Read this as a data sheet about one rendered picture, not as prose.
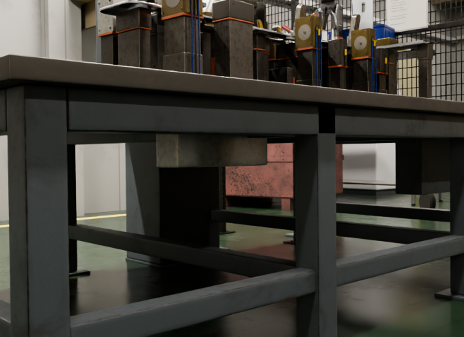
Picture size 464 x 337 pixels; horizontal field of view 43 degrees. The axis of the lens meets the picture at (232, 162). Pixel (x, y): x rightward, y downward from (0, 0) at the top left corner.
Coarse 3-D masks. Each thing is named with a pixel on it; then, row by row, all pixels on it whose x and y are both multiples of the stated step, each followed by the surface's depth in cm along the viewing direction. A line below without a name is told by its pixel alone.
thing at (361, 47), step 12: (360, 36) 244; (372, 36) 243; (360, 48) 244; (372, 48) 243; (360, 60) 245; (372, 60) 243; (360, 72) 245; (372, 72) 243; (360, 84) 245; (372, 84) 243
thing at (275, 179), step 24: (288, 144) 529; (336, 144) 579; (240, 168) 563; (264, 168) 546; (288, 168) 530; (336, 168) 579; (240, 192) 563; (264, 192) 546; (288, 192) 530; (336, 192) 579
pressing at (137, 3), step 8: (128, 0) 175; (136, 0) 175; (104, 8) 182; (112, 8) 186; (120, 8) 186; (128, 8) 186; (152, 8) 186; (160, 8) 187; (208, 16) 196; (200, 24) 210; (208, 32) 222; (264, 32) 226; (272, 32) 226; (280, 32) 224; (272, 40) 242; (280, 40) 242; (288, 40) 241
